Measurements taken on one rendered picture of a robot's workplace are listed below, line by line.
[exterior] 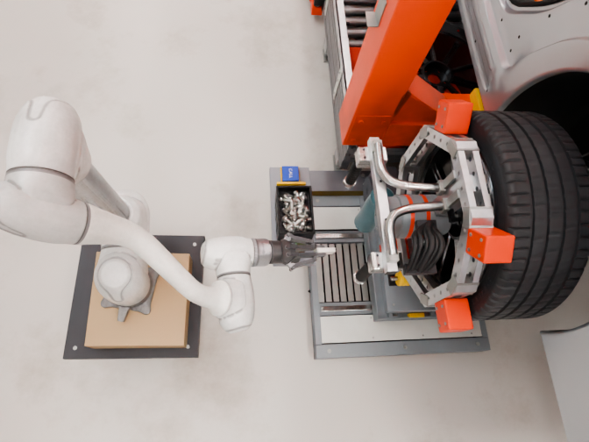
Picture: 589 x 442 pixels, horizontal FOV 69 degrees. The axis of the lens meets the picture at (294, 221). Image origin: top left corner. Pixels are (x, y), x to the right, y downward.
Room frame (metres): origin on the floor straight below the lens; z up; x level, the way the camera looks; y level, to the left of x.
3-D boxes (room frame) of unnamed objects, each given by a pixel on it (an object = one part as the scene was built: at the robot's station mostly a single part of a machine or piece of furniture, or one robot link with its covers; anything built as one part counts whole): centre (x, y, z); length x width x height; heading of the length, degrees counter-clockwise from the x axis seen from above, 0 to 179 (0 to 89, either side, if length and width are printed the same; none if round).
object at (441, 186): (0.71, -0.28, 1.03); 0.19 x 0.18 x 0.11; 108
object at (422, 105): (1.23, -0.48, 0.69); 0.52 x 0.17 x 0.35; 108
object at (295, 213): (0.67, 0.01, 0.51); 0.20 x 0.14 x 0.13; 18
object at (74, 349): (0.24, 0.52, 0.15); 0.50 x 0.50 x 0.30; 16
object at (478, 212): (0.65, -0.42, 0.85); 0.54 x 0.07 x 0.54; 18
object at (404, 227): (0.63, -0.35, 0.85); 0.21 x 0.14 x 0.14; 108
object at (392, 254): (0.52, -0.34, 1.03); 0.19 x 0.18 x 0.11; 108
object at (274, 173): (0.69, 0.02, 0.44); 0.43 x 0.17 x 0.03; 18
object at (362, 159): (0.75, -0.18, 0.93); 0.09 x 0.05 x 0.05; 108
